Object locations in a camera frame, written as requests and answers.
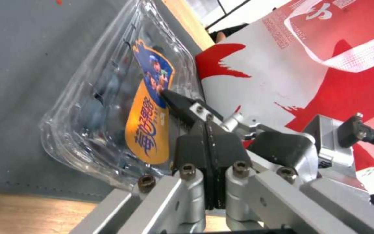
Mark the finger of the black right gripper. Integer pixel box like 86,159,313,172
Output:
160,90,262,141

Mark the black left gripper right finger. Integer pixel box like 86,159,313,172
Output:
210,122,374,234

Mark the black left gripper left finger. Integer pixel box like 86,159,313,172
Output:
69,121,213,234

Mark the clear plastic takeout container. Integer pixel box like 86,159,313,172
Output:
39,0,208,193

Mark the red white takeout bag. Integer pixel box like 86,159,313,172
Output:
194,0,374,197

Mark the black background object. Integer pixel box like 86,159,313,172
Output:
206,23,250,45

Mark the grey table mat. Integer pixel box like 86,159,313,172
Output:
0,0,214,203

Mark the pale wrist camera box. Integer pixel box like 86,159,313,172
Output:
303,114,358,171

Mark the black camera cable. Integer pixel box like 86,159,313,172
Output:
339,113,374,151

